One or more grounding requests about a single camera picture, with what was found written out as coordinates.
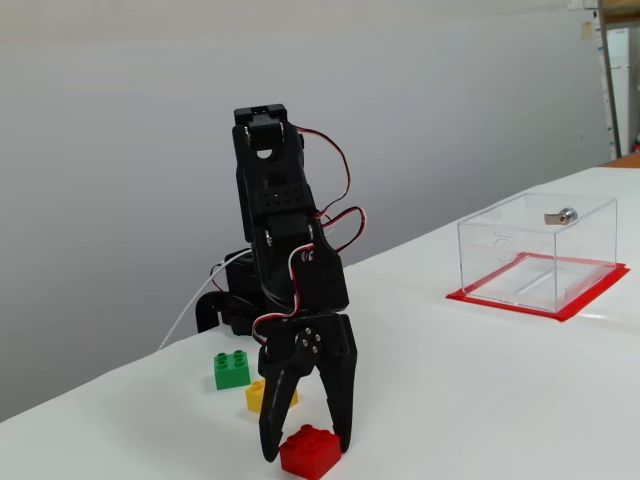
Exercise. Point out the red tape frame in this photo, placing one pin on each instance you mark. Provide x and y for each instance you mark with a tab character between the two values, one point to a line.
570	314

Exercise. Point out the white refrigerator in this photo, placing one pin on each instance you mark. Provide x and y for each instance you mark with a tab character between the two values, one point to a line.
620	90

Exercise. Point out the metal box lock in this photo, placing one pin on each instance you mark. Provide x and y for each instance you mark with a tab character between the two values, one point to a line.
567	216

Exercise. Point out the black table clamp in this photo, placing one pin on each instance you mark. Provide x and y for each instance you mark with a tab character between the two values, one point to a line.
205	312

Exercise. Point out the wooden table surface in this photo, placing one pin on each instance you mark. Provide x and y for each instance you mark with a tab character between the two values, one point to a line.
627	161

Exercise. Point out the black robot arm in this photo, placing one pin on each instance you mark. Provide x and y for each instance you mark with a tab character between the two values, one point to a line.
270	200

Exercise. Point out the green lego brick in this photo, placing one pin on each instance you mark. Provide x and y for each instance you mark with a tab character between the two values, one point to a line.
231	372

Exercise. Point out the yellow lego brick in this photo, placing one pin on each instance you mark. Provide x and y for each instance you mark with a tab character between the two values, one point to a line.
254	395

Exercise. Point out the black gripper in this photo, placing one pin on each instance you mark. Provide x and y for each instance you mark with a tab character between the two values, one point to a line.
334	336

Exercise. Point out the red lego brick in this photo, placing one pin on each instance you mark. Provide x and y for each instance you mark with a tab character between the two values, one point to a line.
307	455

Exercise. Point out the metal shelf post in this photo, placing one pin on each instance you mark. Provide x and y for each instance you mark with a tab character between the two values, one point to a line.
610	90

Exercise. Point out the transparent plastic box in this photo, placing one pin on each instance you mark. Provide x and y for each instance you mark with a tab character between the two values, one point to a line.
505	270

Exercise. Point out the beige paper note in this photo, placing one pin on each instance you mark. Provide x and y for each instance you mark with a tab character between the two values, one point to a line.
586	31

